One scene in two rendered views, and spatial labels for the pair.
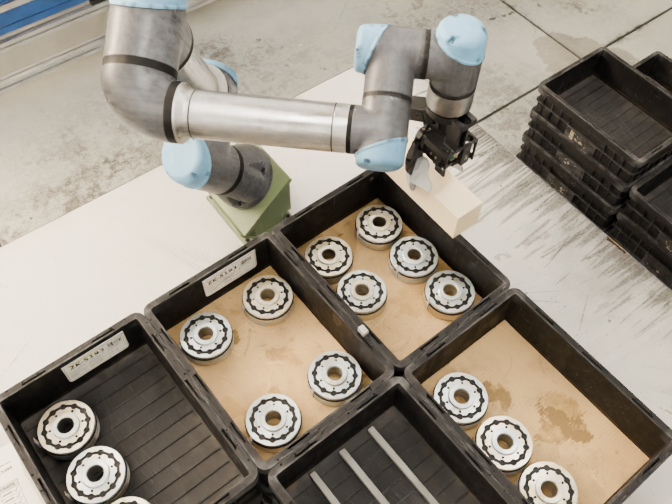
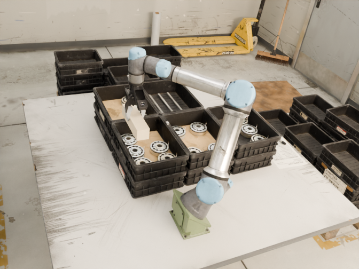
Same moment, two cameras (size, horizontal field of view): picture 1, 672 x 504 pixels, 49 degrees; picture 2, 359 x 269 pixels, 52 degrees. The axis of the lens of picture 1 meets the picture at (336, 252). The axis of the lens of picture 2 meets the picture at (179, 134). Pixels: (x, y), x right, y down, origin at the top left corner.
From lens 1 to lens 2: 236 cm
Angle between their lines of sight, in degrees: 88
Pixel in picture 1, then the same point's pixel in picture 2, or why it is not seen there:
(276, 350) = (193, 145)
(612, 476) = (108, 102)
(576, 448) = (114, 108)
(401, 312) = (146, 144)
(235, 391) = (208, 140)
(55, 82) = not seen: outside the picture
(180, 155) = not seen: hidden behind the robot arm
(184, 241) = (221, 215)
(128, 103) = not seen: hidden behind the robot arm
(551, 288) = (76, 161)
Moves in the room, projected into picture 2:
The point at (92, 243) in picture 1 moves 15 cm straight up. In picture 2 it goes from (263, 225) to (271, 204)
